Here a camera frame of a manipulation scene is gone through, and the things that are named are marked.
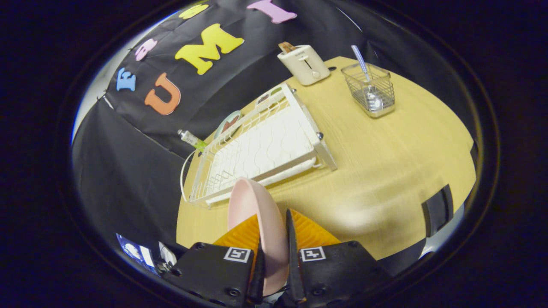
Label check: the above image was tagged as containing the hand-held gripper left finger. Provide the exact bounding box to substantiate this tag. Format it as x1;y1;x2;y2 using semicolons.
164;213;266;307

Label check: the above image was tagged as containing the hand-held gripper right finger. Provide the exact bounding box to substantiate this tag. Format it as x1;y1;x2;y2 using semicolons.
285;208;393;306

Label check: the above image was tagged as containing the pink plate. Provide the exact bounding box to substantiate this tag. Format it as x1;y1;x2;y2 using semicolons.
227;178;290;296

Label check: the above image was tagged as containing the white wire dish rack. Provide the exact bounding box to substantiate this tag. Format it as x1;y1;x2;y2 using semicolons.
180;83;338;209

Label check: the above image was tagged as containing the metal wire basket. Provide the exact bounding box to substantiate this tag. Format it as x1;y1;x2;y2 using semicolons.
341;63;396;118

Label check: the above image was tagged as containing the blue checked handle spoon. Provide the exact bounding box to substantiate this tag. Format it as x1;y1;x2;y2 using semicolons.
351;45;384;113

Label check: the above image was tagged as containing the teal plate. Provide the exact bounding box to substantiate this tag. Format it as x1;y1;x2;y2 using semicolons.
214;110;243;139

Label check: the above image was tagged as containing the white divided snack dish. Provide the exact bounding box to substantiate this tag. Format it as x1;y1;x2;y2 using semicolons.
256;86;286;112

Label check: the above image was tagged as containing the white object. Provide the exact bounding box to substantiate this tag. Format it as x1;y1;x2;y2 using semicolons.
158;242;177;268

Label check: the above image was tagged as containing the computer screen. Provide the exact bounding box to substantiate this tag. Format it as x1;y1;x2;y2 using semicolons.
116;233;157;274

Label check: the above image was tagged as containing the green and white bottle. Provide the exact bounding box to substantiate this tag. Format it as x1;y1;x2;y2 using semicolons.
178;130;208;151

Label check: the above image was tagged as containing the black backdrop cloth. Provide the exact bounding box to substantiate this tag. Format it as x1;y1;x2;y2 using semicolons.
71;0;480;257

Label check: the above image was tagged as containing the white toaster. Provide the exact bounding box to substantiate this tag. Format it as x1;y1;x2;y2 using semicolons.
277;44;331;86

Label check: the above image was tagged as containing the black table edge bracket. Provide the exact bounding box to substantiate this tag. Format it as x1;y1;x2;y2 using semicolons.
421;184;454;238

